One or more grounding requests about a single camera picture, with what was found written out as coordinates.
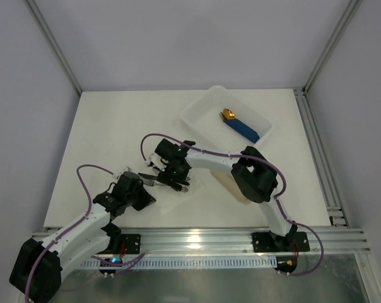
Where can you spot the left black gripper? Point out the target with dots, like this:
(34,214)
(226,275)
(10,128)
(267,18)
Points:
(143,199)

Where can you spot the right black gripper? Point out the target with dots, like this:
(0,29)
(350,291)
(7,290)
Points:
(173,182)

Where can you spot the white paper napkin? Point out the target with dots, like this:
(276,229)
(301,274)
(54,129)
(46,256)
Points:
(167,199)

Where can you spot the silver fork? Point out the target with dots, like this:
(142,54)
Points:
(157,183)

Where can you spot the silver knife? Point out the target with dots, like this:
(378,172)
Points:
(148,177)

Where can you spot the oval wooden cutlery tray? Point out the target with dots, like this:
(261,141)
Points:
(227,181)

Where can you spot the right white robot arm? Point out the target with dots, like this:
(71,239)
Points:
(255,178)

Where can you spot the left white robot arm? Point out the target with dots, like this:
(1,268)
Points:
(41,266)

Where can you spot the gold cutlery in roll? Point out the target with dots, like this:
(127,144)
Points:
(226,114)

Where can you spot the white plastic basket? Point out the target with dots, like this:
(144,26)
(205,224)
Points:
(222,121)

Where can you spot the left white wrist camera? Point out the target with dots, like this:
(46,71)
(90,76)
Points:
(117,175)

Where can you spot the white slotted cable duct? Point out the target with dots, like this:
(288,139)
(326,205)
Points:
(205,262)

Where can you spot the right aluminium side rail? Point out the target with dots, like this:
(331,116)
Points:
(330,191)

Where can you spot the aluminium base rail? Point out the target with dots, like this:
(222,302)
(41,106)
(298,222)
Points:
(241,242)

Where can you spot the left aluminium frame post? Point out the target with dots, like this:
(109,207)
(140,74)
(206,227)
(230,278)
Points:
(42,24)

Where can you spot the aluminium frame post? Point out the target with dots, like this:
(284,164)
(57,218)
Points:
(332,42)
(42,24)

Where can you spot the right aluminium frame post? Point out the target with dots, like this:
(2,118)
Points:
(332,42)

